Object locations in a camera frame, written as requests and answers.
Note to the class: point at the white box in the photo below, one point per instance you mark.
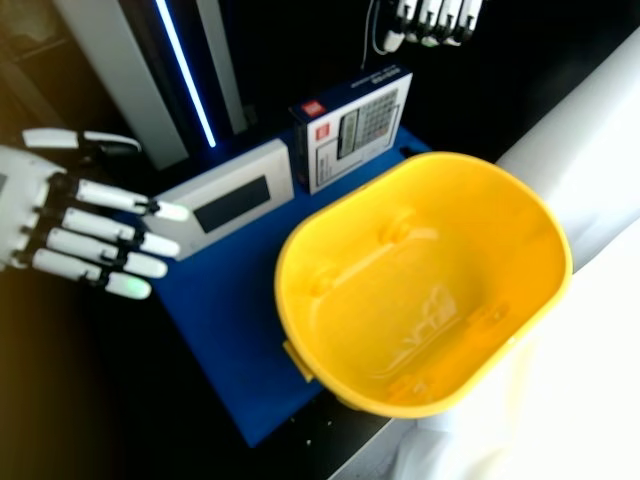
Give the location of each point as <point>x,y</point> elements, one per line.
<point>260,165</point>

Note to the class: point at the calculator retail box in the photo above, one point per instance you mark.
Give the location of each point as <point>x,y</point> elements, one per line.
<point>350,135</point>

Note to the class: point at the grey column with blue light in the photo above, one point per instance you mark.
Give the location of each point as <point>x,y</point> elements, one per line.
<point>125,75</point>

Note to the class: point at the blue table cloth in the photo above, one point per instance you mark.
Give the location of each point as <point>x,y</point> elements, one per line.
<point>225,325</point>

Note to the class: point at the yellow plastic bucket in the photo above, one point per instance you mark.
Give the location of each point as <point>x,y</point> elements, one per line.
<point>425,280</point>

